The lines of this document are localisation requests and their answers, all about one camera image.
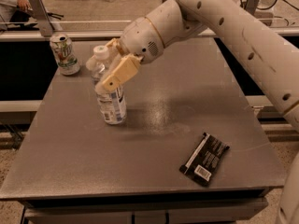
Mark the clear plastic water bottle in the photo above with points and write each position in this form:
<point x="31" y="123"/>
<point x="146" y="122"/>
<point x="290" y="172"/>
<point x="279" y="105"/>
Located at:
<point x="112" y="105"/>

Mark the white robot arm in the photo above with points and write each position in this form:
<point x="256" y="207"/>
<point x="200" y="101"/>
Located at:
<point x="269" y="59"/>

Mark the grey table drawer frame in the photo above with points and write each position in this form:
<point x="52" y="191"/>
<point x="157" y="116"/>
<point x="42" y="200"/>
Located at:
<point x="171" y="208"/>

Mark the right metal bracket post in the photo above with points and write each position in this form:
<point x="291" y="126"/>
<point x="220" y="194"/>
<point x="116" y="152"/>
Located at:
<point x="250" y="6"/>

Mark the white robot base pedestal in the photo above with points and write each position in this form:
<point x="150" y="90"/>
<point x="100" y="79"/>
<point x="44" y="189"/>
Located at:
<point x="265" y="11"/>

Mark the person in background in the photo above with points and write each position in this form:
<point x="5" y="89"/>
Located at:
<point x="8" y="9"/>

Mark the left metal bracket post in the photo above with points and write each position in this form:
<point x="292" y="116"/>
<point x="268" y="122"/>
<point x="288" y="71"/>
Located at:
<point x="41" y="15"/>

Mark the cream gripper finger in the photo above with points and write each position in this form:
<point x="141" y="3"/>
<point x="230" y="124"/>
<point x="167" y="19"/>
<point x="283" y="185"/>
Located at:
<point x="107" y="54"/>
<point x="121" y="70"/>

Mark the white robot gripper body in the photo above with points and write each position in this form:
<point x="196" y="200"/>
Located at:
<point x="140" y="41"/>

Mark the white green soda can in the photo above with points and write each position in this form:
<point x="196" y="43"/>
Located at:
<point x="61" y="46"/>

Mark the black rxbar chocolate wrapper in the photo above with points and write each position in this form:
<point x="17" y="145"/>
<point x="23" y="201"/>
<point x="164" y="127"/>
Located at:
<point x="205" y="159"/>

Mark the metal rail frame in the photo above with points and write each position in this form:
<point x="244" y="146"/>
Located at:
<point x="19" y="36"/>

